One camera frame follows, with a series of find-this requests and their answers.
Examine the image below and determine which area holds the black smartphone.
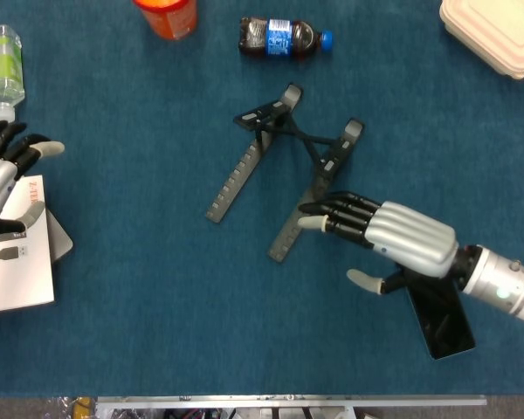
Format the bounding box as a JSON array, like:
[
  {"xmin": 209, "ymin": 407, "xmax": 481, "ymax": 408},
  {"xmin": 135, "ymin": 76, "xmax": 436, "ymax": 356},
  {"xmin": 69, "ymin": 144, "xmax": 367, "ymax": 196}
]
[{"xmin": 401, "ymin": 268, "xmax": 478, "ymax": 361}]

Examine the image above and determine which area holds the cola bottle blue label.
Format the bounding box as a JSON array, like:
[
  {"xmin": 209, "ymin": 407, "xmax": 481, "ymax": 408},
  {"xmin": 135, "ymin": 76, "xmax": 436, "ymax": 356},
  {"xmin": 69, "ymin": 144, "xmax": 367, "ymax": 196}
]
[{"xmin": 238, "ymin": 16, "xmax": 334, "ymax": 60}]

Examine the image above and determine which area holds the beige lidded food container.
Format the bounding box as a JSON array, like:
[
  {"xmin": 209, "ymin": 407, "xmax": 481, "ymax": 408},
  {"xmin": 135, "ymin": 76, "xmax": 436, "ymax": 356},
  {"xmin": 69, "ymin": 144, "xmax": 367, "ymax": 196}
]
[{"xmin": 438, "ymin": 0, "xmax": 524, "ymax": 81}]

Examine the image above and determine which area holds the yellow tool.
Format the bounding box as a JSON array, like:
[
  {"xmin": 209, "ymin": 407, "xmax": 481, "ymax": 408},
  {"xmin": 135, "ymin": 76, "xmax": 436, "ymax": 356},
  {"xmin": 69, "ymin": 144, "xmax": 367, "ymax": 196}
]
[{"xmin": 72, "ymin": 395, "xmax": 98, "ymax": 419}]

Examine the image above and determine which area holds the clear bottle green label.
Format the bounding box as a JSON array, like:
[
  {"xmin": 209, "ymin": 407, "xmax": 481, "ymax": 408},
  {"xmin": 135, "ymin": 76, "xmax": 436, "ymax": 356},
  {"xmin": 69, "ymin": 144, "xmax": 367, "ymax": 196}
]
[{"xmin": 0, "ymin": 24, "xmax": 26, "ymax": 124}]

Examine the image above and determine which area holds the white product box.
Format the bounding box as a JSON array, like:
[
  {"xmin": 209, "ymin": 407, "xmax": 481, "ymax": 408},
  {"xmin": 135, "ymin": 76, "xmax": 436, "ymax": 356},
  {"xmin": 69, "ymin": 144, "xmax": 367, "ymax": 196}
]
[{"xmin": 0, "ymin": 174, "xmax": 56, "ymax": 316}]

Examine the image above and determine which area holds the grey closed laptop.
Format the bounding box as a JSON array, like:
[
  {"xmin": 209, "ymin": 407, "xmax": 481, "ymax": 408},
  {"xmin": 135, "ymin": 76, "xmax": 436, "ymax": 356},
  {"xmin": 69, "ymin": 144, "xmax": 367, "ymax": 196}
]
[{"xmin": 8, "ymin": 172, "xmax": 74, "ymax": 264}]

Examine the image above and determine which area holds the orange red snack canister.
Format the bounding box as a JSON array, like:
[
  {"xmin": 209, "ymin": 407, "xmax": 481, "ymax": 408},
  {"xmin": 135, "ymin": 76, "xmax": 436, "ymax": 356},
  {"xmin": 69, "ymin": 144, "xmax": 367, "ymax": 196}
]
[{"xmin": 132, "ymin": 0, "xmax": 199, "ymax": 42}]

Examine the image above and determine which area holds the blue table cloth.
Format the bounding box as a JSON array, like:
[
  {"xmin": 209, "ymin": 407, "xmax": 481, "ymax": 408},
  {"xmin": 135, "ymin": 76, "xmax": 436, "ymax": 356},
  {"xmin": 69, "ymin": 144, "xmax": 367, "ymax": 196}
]
[{"xmin": 0, "ymin": 0, "xmax": 524, "ymax": 399}]

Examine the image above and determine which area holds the black folding laptop stand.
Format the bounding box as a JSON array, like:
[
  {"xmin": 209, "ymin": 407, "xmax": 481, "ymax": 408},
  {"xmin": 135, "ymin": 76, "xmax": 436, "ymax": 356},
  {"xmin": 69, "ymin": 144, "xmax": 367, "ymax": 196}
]
[{"xmin": 204, "ymin": 82, "xmax": 367, "ymax": 263}]

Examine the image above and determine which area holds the clear plastic bag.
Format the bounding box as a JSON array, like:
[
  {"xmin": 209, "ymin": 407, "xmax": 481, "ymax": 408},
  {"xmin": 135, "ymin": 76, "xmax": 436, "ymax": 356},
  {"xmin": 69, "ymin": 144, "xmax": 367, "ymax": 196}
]
[{"xmin": 43, "ymin": 395, "xmax": 76, "ymax": 419}]

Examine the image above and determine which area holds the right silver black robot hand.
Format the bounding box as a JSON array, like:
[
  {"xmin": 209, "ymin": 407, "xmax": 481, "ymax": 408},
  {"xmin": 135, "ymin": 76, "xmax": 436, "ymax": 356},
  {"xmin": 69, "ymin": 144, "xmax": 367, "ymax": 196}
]
[{"xmin": 297, "ymin": 190, "xmax": 459, "ymax": 297}]

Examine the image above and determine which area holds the bundle of cables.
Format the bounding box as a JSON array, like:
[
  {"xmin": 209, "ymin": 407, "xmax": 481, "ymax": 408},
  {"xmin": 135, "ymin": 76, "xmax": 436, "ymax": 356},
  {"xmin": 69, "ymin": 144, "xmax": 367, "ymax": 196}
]
[{"xmin": 163, "ymin": 408, "xmax": 228, "ymax": 419}]

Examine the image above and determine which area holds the silver aluminium rail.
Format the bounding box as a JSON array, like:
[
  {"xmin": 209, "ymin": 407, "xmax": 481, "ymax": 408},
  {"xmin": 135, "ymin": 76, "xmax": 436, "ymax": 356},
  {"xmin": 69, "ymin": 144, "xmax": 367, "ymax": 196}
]
[{"xmin": 95, "ymin": 394, "xmax": 488, "ymax": 419}]

